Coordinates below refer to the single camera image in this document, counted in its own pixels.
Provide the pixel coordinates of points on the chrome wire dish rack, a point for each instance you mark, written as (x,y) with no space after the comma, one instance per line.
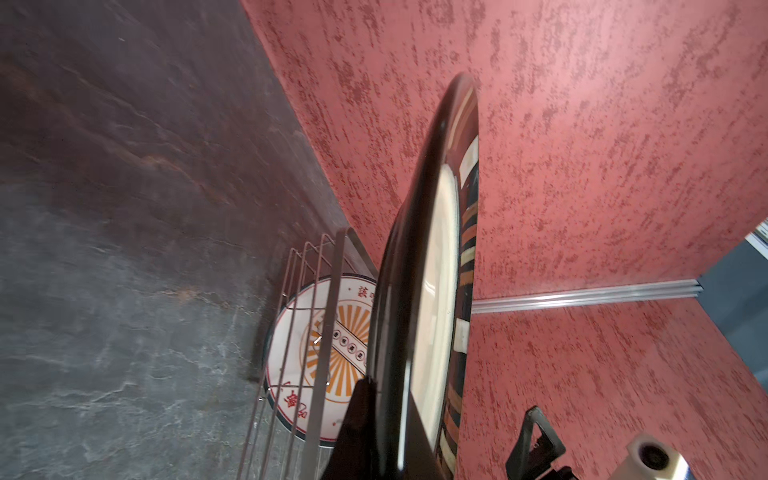
(316,351)

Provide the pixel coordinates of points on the dark striped rim plate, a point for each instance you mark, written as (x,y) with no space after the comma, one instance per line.
(423,299)

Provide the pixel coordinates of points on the aluminium right corner post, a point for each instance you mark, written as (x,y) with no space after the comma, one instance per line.
(667,290)

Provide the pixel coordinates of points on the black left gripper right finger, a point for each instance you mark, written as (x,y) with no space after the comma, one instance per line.
(537,447)

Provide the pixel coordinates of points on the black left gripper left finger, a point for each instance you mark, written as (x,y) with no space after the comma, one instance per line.
(353,454)

